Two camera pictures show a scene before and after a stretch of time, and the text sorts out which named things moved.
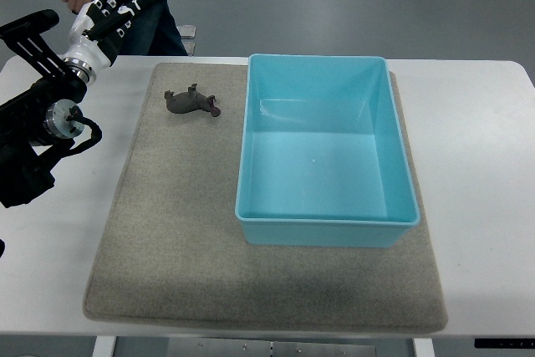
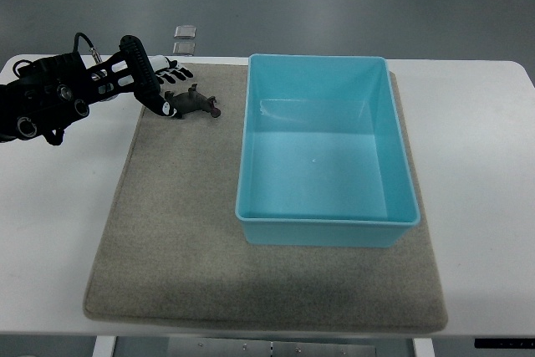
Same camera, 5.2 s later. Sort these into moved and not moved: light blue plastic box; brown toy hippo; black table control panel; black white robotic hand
Moved: black white robotic hand
Not moved: black table control panel; brown toy hippo; light blue plastic box
